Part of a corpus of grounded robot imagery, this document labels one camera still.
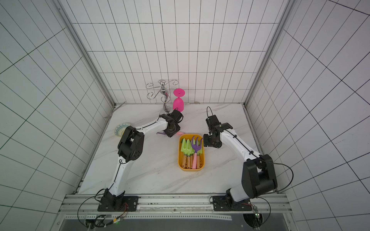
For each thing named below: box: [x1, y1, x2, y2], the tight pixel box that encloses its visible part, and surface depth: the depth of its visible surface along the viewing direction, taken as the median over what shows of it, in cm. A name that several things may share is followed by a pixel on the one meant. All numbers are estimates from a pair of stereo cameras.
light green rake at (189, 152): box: [185, 138, 193, 169], surface depth 89 cm
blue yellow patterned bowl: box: [113, 122, 131, 138], surface depth 102 cm
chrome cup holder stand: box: [145, 79, 179, 114], surface depth 94 cm
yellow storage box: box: [177, 133, 206, 172], surface depth 88 cm
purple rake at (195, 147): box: [191, 135, 203, 169], surface depth 90 cm
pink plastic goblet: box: [172, 88, 186, 113], surface depth 96 cm
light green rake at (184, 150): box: [180, 138, 188, 169], surface depth 89 cm
